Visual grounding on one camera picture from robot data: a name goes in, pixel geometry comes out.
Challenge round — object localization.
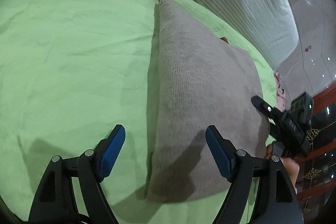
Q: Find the person's right hand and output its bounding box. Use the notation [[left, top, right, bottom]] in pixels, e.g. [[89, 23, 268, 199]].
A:
[[264, 144, 299, 193]]

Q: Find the dark red wooden cabinet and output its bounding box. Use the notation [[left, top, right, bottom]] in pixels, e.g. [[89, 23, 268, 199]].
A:
[[296, 83, 335, 223]]

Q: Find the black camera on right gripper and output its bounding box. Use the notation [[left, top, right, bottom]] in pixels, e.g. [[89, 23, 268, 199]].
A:
[[289, 92, 314, 127]]

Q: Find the light green bed sheet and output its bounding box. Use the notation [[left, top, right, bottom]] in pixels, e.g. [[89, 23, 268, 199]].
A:
[[1, 0, 276, 223]]

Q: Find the beige brown knit sweater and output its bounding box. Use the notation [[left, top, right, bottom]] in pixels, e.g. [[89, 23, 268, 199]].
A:
[[147, 0, 269, 203]]

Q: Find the pink cloth at bed edge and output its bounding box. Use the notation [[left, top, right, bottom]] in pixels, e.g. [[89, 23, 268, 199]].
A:
[[273, 72, 286, 112]]

